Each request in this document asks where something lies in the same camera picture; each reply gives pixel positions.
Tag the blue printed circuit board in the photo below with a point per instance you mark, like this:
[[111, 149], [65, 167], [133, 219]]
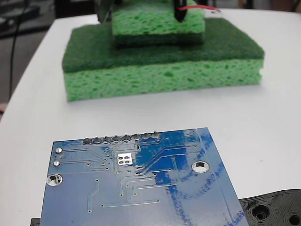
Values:
[[141, 200]]

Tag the black cabinet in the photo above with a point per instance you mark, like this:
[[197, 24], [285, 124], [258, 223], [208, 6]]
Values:
[[75, 8]]

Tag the small green scouring sponge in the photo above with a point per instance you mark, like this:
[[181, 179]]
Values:
[[150, 23]]

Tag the large green scouring sponge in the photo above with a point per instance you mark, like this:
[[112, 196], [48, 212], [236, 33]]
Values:
[[152, 77]]

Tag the dark equipment shelf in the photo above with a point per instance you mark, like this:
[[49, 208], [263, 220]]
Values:
[[23, 14]]

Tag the black plastic mount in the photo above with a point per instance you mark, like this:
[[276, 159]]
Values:
[[270, 207]]

